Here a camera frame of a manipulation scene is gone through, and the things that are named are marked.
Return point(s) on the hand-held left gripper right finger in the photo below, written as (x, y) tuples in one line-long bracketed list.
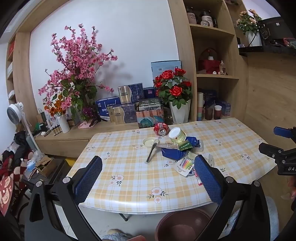
[(208, 178)]

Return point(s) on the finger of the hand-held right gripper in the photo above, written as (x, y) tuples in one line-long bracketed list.
[(269, 149), (281, 132)]

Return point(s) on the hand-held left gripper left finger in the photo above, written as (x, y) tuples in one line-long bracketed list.
[(89, 178)]

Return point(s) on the blue paper box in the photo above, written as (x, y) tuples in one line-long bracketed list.
[(172, 153)]

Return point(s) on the brown plastic basin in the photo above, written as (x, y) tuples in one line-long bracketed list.
[(180, 229)]

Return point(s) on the red drink can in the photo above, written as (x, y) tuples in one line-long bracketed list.
[(160, 129)]

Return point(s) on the person's right hand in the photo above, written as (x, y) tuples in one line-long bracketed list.
[(291, 188)]

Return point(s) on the red white pen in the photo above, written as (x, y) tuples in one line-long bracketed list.
[(198, 178)]

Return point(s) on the coloured marker packet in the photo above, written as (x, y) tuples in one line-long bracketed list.
[(185, 165)]

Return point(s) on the black storage bin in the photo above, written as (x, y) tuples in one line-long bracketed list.
[(62, 169)]

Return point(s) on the dark blue packet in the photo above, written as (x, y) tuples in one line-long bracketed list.
[(194, 141)]

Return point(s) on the green packet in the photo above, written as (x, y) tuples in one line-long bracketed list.
[(184, 146)]

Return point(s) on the low wooden cabinet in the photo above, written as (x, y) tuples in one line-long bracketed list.
[(69, 141)]

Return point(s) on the cardboard box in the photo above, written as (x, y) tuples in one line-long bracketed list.
[(46, 165)]

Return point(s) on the black table leg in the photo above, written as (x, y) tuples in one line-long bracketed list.
[(123, 216)]

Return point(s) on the pink cloth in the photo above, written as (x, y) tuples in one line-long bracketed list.
[(83, 125)]

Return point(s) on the row of small brown bottles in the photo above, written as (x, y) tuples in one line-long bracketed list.
[(72, 122), (55, 130)]

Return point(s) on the black mini tripod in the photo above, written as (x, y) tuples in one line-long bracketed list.
[(97, 120)]

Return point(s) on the small blue box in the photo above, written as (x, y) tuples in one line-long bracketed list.
[(226, 109)]

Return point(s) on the beige slipper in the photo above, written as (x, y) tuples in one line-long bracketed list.
[(116, 231)]

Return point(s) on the white ribbed vase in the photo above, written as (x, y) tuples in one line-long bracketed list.
[(63, 124)]

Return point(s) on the tall wooden shelf unit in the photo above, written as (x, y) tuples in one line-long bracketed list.
[(231, 97)]

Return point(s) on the black plastic spork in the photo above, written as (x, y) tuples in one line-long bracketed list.
[(151, 153)]

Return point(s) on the red cup white rim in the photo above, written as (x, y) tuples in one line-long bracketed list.
[(217, 113)]

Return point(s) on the brown plastic cup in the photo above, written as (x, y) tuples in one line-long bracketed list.
[(209, 113)]

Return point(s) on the purple artificial flower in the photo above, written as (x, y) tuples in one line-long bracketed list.
[(87, 113)]

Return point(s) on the clear round plastic lid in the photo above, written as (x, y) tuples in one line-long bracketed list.
[(150, 141)]

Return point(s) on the white angular vase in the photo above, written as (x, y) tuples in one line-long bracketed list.
[(180, 113)]

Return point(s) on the white label box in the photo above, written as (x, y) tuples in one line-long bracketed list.
[(49, 118)]

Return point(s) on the stack of coloured paper cups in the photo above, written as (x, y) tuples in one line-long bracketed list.
[(200, 106)]

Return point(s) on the dark green paper bag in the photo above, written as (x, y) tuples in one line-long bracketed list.
[(41, 122)]

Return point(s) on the blue white carton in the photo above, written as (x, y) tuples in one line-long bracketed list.
[(104, 106)]

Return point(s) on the dark clothes pile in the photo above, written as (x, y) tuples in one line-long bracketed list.
[(23, 146)]

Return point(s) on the red white checked blanket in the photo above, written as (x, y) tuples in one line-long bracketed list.
[(13, 169)]

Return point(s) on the orange artificial flowers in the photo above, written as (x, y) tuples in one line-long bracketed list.
[(55, 109)]

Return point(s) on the shrink-wrapped pack teal print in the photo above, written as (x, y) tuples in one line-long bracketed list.
[(148, 119)]

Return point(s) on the red printed cushion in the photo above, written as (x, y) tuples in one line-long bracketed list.
[(5, 197)]

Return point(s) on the glass perfume bottle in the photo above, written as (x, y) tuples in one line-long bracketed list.
[(222, 68)]

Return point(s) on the black green box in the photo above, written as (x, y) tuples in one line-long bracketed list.
[(148, 104)]

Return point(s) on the red rose bouquet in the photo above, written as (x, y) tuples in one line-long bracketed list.
[(173, 88)]

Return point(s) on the red basket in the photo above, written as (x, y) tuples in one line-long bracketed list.
[(208, 64)]

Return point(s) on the pink rose plant white pot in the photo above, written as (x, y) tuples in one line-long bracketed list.
[(252, 37)]

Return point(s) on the white standing fan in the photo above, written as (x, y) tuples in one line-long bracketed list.
[(14, 112)]

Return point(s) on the small navy box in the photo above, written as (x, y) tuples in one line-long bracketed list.
[(148, 93)]

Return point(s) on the pink blossom artificial flowers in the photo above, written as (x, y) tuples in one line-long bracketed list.
[(78, 60)]

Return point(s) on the light blue flat box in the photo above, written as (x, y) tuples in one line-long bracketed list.
[(161, 66)]

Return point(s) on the dark jar white label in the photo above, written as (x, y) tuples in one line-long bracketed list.
[(191, 16), (207, 19)]

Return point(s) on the wooden wall shelf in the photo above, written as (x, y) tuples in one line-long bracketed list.
[(20, 69)]

